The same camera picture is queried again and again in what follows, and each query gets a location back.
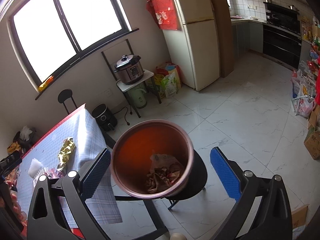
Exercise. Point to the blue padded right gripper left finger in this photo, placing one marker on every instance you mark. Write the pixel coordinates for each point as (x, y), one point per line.
(46, 219)

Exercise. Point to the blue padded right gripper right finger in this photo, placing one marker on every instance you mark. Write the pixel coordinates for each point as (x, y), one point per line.
(273, 219)

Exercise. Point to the gold foil wrapper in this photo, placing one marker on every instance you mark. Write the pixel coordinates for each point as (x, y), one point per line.
(65, 153)

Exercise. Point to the white foam net sleeve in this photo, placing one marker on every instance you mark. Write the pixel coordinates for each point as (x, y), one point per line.
(35, 167)

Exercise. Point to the brown crumpled paper trash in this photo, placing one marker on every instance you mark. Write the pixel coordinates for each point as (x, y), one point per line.
(164, 172)

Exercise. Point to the pink round trash bin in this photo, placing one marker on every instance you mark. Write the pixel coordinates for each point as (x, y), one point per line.
(130, 161)

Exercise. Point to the black round stool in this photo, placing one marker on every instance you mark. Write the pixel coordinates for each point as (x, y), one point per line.
(196, 182)

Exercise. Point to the cardboard box on floor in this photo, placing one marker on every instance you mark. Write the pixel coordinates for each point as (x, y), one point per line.
(312, 143)

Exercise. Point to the beige fuzzy slipper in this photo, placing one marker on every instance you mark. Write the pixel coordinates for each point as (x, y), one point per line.
(177, 236)

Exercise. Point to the black air fryer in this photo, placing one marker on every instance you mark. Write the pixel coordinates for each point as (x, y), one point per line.
(104, 118)

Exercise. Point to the white red plastic bag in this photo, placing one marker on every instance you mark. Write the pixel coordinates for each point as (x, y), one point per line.
(303, 98)

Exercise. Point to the black round-back chair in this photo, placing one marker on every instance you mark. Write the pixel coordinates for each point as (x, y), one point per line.
(65, 95)

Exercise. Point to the yellow snack bag on sill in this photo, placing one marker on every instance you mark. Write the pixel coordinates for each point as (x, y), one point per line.
(46, 83)

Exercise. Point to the light green electric kettle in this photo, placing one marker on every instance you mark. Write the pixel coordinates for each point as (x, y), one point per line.
(137, 94)

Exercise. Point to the green white shopping bag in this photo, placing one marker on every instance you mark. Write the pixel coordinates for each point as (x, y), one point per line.
(169, 84)

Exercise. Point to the silver electric pressure cooker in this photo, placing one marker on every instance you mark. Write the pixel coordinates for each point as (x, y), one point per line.
(129, 69)

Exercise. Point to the small white side table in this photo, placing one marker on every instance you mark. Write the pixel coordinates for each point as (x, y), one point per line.
(112, 55)

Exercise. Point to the black stove and oven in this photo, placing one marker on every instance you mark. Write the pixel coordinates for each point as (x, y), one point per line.
(282, 35)

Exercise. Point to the red shopping bag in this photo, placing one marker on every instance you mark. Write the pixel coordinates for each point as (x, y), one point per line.
(168, 68)

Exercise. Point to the cream double-door refrigerator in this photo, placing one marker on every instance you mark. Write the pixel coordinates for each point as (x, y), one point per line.
(195, 48)

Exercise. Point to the dark framed window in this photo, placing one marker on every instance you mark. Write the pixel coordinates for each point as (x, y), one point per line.
(52, 36)

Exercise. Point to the red hanging cloth organizer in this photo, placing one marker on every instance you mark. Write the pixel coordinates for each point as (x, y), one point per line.
(164, 14)

